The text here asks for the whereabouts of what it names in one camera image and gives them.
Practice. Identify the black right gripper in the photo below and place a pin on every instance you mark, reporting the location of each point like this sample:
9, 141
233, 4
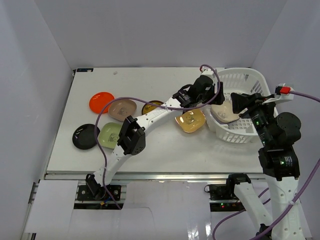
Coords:
252, 101

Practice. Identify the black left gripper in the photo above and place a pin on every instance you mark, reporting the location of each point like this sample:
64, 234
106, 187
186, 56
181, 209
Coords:
215, 90

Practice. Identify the cream square panda plate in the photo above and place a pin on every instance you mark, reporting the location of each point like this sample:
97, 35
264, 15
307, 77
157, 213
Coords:
224, 112

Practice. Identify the gold square panda plate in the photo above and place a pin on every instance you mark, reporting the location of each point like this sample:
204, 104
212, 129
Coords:
191, 121

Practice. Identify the green square panda plate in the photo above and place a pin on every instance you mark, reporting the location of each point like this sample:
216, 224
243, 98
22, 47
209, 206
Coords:
109, 135

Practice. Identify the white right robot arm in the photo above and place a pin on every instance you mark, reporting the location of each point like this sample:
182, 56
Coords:
279, 162

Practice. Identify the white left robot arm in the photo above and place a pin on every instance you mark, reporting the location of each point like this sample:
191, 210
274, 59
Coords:
133, 134

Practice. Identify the dark round yellow patterned plate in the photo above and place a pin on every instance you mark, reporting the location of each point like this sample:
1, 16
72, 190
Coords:
149, 107

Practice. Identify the brown square panda plate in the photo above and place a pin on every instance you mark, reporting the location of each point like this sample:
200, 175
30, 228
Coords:
121, 109

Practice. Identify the orange round plate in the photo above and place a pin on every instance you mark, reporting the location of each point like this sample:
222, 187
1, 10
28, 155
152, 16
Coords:
99, 100

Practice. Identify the black round plate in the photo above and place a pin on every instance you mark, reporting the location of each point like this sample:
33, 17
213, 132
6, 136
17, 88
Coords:
83, 137

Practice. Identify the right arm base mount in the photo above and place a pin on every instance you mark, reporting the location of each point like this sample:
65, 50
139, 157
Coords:
220, 200

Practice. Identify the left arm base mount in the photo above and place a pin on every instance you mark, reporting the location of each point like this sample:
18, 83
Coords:
93, 196

